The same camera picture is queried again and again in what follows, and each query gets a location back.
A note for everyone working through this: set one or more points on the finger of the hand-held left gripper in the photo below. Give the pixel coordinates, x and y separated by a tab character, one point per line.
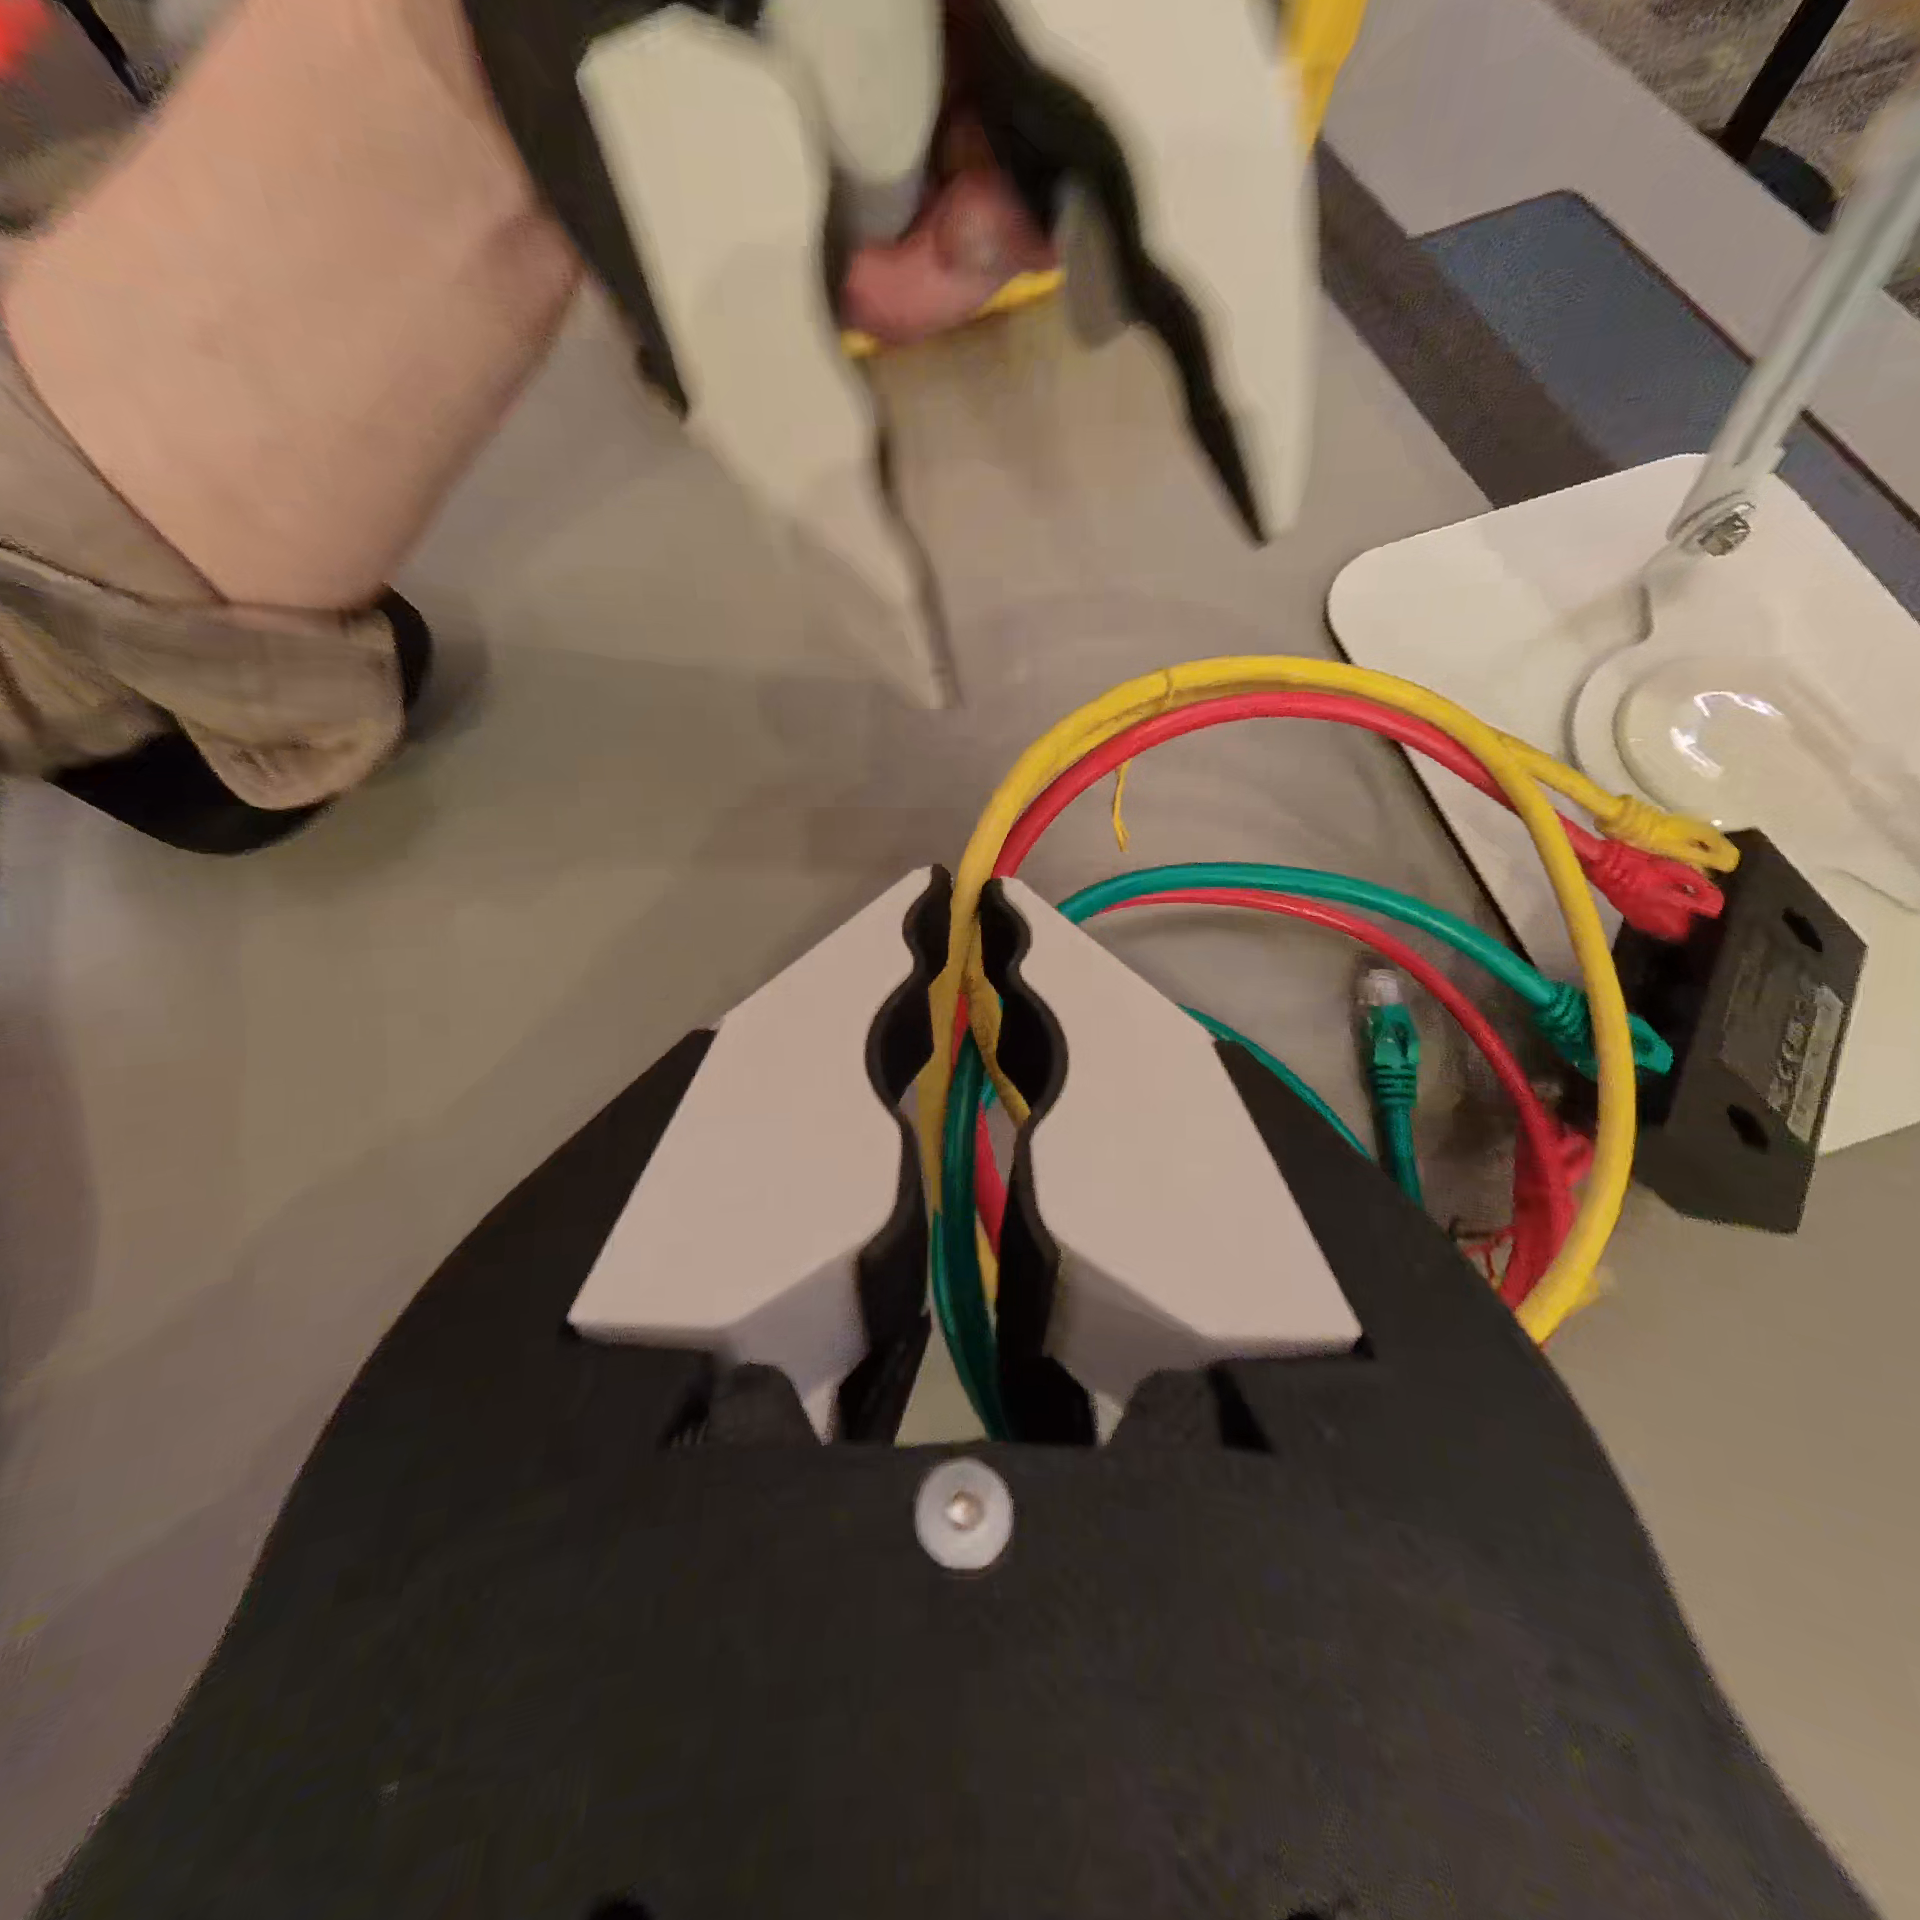
1214	195
734	269

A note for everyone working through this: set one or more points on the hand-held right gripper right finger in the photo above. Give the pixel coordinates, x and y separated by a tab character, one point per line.
1184	1185

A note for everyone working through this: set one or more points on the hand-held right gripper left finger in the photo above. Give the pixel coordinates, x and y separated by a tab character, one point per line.
751	1170

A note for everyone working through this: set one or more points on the person's left forearm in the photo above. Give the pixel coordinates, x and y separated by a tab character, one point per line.
182	690

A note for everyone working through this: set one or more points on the person's left hand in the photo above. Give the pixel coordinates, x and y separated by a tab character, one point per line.
299	299

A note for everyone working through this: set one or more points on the dark grey table pad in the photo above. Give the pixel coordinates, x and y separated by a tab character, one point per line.
1590	346

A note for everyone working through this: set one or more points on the black floor stand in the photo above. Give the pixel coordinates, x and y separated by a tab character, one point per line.
1779	89

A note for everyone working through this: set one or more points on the black network switch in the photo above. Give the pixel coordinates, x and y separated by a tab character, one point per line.
1756	1049

